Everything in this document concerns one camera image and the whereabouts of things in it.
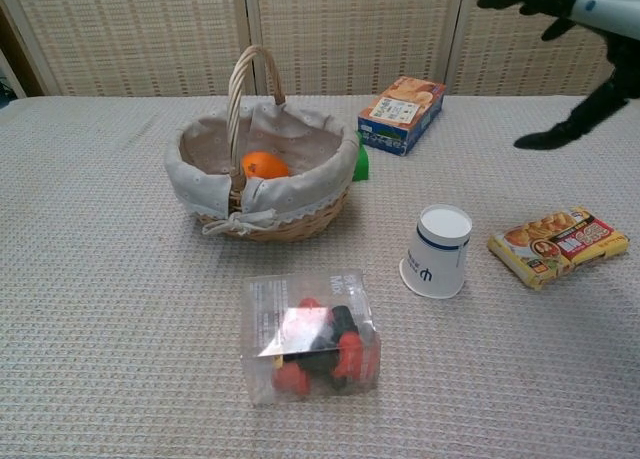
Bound orange fruit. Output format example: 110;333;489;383
240;150;291;181

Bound white paper cup blue print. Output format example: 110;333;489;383
398;203;474;300

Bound blue cookie box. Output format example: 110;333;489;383
357;75;447;158

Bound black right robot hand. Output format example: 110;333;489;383
475;0;640;151

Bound green plastic object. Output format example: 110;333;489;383
351;132;373;184

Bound clear plastic box red clips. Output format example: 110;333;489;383
239;268;382;407

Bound wicker basket with cloth lining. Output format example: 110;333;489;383
163;44;361;244

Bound yellow snack packet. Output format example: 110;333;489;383
487;206;631;292

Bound woven folding screen panel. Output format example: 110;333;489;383
446;0;640;98
0;0;257;98
243;0;469;97

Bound beige woven tablecloth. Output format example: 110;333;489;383
0;93;640;459

